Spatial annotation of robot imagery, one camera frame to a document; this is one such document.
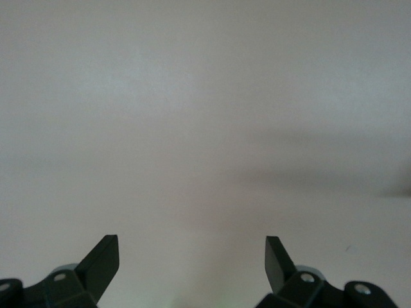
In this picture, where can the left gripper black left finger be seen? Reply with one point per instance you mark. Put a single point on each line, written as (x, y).
(96, 272)

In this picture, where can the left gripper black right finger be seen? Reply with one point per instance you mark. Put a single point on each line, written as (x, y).
(279, 269)

